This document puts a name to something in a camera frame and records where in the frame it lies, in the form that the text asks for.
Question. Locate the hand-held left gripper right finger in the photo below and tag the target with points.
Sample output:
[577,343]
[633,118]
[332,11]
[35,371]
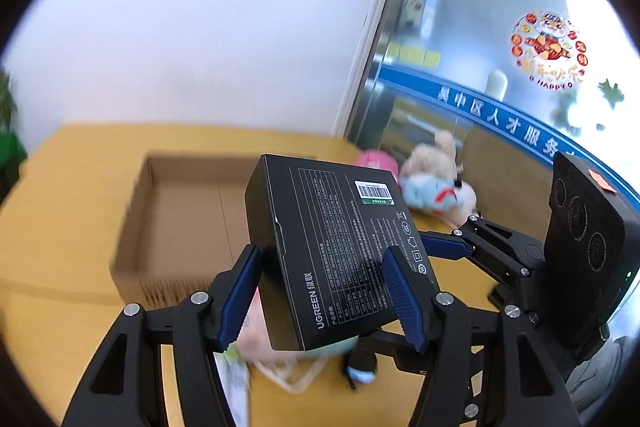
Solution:
[401,298]

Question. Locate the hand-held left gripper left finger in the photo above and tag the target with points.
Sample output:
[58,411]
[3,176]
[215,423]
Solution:
[241,291]

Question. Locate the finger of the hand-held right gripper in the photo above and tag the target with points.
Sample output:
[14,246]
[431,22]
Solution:
[445,246]
[395,352]

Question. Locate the brown cardboard box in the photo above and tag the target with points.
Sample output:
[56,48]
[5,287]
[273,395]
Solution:
[185,217]

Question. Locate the black product box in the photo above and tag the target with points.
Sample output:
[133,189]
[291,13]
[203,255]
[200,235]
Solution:
[320,217]

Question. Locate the yellow wooden desktop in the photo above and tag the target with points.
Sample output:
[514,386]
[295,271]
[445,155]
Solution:
[75,187]

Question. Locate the small black blue object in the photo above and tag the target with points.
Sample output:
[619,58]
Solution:
[360,367]

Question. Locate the blue white plush toy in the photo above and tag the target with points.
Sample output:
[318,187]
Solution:
[435,199]

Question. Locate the pink teal pig plush toy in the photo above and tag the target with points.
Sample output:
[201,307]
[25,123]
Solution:
[260,337]

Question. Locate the beige dog plush toy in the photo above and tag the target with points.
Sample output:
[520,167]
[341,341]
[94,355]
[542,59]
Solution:
[430,159]

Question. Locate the white printed packet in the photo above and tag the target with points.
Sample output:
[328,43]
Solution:
[235,382]

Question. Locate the pink bear plush toy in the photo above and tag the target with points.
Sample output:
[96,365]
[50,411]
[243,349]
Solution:
[375,159]

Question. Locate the blue window banner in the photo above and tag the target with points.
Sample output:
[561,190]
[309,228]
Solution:
[500,117]

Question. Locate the white oblong object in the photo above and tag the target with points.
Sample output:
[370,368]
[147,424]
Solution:
[497,84]

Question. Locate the yellow sticky note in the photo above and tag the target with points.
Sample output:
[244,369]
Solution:
[406,53]
[394,50]
[418,56]
[432,59]

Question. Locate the round red window sticker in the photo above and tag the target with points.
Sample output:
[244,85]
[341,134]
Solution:
[547,47]

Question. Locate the cartoon poster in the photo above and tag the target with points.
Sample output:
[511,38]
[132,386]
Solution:
[419,4]

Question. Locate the green potted plant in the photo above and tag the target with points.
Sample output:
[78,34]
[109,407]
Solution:
[6,102]

